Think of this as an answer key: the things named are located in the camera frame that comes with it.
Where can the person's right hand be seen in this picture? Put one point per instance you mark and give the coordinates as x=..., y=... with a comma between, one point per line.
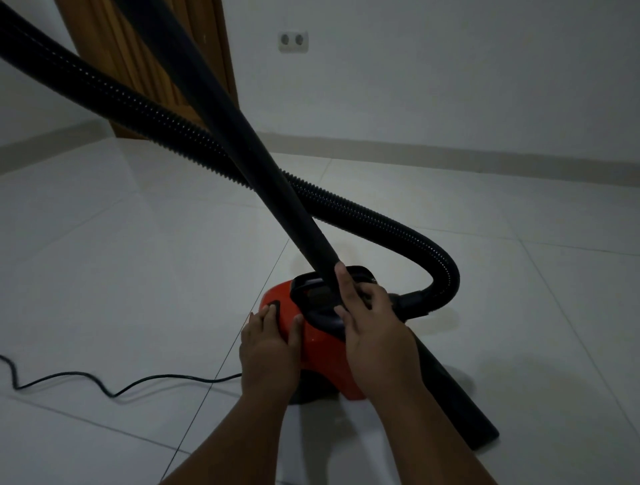
x=380, y=349

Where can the person's left hand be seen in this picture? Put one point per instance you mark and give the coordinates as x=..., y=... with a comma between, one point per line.
x=267, y=359

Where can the person's left thumb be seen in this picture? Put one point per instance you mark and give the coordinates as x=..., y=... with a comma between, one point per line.
x=296, y=332

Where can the person's left middle finger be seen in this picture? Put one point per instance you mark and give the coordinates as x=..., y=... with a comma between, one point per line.
x=255, y=322

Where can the person's right thumb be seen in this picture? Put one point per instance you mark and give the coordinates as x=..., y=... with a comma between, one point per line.
x=344, y=320

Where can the red and black vacuum cleaner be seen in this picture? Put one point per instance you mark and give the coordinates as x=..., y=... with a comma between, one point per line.
x=322, y=349

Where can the black rigid vacuum tube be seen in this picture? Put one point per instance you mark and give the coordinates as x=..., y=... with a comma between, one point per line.
x=240, y=135

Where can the person's right forearm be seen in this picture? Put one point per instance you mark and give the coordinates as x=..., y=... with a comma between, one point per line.
x=430, y=439

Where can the person's left forearm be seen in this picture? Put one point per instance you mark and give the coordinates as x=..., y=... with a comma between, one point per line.
x=240, y=439

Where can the brown wooden door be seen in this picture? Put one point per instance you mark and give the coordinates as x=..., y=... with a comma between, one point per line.
x=120, y=65

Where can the white wall socket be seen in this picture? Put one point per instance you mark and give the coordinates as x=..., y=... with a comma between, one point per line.
x=293, y=41

